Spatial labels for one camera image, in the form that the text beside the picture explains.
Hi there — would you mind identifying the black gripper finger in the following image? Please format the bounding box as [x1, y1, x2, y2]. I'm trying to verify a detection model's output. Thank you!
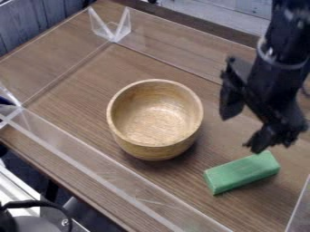
[242, 123, 289, 154]
[220, 77, 245, 121]

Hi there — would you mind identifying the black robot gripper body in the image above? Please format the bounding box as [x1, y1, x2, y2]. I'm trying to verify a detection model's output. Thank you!
[221, 40, 310, 147]

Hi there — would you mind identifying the green rectangular block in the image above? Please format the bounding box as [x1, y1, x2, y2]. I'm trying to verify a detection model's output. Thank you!
[203, 150, 281, 195]

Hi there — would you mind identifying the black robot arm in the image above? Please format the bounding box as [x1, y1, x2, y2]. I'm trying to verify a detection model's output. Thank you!
[220, 0, 310, 154]

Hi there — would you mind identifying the brown wooden bowl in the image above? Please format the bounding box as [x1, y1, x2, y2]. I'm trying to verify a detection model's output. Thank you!
[107, 79, 203, 160]

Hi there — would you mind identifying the clear acrylic front wall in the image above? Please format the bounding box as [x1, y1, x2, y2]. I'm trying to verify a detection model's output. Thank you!
[0, 80, 232, 232]

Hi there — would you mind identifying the clear acrylic corner bracket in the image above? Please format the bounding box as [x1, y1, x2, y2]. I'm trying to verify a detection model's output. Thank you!
[87, 7, 133, 43]

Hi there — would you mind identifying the grey metal bracket with screw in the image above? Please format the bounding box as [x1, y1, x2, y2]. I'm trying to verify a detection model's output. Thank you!
[40, 201, 90, 232]

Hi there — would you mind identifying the black cable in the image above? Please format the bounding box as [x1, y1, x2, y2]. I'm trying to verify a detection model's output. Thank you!
[0, 199, 74, 232]

